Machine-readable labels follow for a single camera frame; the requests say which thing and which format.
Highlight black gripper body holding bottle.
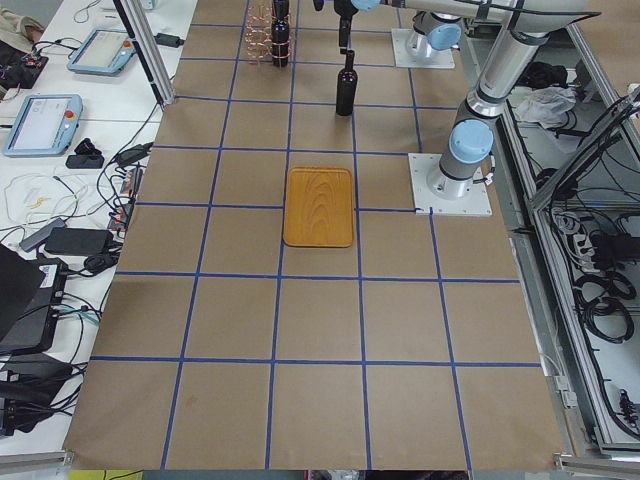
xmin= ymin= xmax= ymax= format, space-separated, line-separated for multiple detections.
xmin=333 ymin=0 xmax=356 ymax=18

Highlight carried dark wine bottle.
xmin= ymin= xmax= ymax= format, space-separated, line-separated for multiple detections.
xmin=336 ymin=50 xmax=358 ymax=116

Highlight rear dark wine bottle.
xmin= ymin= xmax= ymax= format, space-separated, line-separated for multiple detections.
xmin=272 ymin=0 xmax=290 ymax=21

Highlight front dark wine bottle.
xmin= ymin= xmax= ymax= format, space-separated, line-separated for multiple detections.
xmin=271 ymin=15 xmax=290 ymax=68

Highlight wooden tray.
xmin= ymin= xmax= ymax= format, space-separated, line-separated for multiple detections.
xmin=283 ymin=166 xmax=354 ymax=248

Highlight black power adapter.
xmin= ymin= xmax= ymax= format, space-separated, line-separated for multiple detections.
xmin=154 ymin=33 xmax=184 ymax=48

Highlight white crumpled cloth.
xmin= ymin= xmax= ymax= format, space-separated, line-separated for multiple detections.
xmin=514 ymin=86 xmax=576 ymax=128

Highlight upper blue teach pendant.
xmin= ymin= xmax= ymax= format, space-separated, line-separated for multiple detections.
xmin=67 ymin=28 xmax=135 ymax=76

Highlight blue teach pendant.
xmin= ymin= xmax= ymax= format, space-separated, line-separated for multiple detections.
xmin=67 ymin=28 xmax=135 ymax=76
xmin=3 ymin=94 xmax=83 ymax=158

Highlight lower blue teach pendant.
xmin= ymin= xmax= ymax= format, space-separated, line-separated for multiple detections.
xmin=3 ymin=94 xmax=83 ymax=158

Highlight brown paper table mat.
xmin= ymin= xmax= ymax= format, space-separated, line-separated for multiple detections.
xmin=65 ymin=1 xmax=564 ymax=471

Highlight copper wire bottle basket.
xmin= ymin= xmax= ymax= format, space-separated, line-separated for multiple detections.
xmin=244 ymin=1 xmax=274 ymax=63

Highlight aluminium frame post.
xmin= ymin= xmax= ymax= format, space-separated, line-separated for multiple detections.
xmin=113 ymin=0 xmax=175 ymax=108

